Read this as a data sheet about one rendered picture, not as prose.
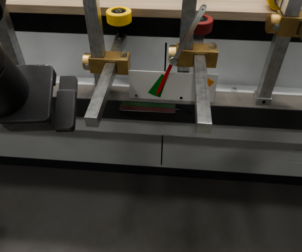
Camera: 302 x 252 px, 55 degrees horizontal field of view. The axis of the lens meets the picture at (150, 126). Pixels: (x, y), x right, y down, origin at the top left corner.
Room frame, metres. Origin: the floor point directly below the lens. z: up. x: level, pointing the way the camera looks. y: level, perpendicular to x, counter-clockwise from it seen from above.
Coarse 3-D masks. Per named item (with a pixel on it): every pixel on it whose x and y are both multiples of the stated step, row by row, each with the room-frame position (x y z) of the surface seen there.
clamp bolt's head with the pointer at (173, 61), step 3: (174, 54) 0.72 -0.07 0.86; (171, 60) 0.70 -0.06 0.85; (174, 60) 0.70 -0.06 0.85; (171, 63) 0.70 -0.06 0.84; (174, 63) 0.70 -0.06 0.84; (168, 66) 0.72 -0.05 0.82; (171, 66) 0.72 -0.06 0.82; (168, 69) 0.72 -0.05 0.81; (165, 72) 0.72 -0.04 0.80; (168, 72) 0.72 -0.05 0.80; (165, 75) 0.72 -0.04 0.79; (165, 78) 0.72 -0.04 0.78; (162, 81) 0.72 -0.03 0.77; (162, 84) 0.72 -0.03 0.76; (159, 87) 0.72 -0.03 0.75; (159, 90) 0.72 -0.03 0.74
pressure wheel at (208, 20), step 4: (204, 16) 0.87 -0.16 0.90; (208, 16) 0.86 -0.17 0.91; (200, 20) 0.84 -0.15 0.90; (204, 20) 0.84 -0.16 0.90; (208, 20) 0.83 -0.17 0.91; (212, 20) 0.83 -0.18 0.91; (200, 24) 0.81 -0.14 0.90; (204, 24) 0.81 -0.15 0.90; (208, 24) 0.82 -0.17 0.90; (212, 24) 0.83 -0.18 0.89; (196, 28) 0.81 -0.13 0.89; (200, 28) 0.81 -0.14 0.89; (204, 28) 0.81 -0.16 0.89; (208, 28) 0.82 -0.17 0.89; (196, 32) 0.81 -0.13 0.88; (200, 32) 0.81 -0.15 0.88; (204, 32) 0.81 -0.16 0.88; (208, 32) 0.82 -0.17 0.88
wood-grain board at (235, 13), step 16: (16, 0) 1.01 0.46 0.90; (32, 0) 1.01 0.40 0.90; (48, 0) 1.01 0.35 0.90; (64, 0) 1.01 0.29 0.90; (80, 0) 1.02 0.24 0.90; (112, 0) 1.02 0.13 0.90; (128, 0) 1.02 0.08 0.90; (144, 0) 1.02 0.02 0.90; (160, 0) 1.02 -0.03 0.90; (176, 0) 1.02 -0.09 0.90; (208, 0) 1.02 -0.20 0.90; (224, 0) 1.02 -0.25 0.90; (240, 0) 1.02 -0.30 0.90; (256, 0) 1.02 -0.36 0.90; (144, 16) 0.94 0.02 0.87; (160, 16) 0.94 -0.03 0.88; (176, 16) 0.94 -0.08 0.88; (224, 16) 0.92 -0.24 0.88; (240, 16) 0.92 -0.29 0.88; (256, 16) 0.91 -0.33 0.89
